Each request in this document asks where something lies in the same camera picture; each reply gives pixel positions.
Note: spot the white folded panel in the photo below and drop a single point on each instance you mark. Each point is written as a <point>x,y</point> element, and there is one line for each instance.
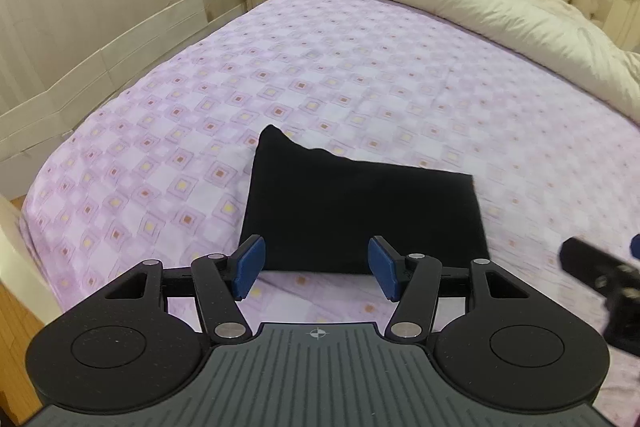
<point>100,72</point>

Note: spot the purple checked bed sheet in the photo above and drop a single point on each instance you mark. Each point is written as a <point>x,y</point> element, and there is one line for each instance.
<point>400,97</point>

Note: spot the black pants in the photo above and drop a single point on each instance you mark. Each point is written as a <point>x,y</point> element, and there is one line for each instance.
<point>350,217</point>

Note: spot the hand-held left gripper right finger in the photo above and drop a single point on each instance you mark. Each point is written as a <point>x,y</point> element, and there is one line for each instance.
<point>382,269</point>

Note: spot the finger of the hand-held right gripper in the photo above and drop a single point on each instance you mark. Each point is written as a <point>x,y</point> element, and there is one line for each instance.
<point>590,262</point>
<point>636,246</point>

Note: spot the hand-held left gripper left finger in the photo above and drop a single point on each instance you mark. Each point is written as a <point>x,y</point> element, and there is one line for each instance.
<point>248,264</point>

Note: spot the cream bed footboard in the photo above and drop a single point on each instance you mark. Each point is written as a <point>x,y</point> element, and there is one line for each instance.
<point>25,257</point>

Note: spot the cream duvet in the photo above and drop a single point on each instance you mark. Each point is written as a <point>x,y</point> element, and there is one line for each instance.
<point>475,2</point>

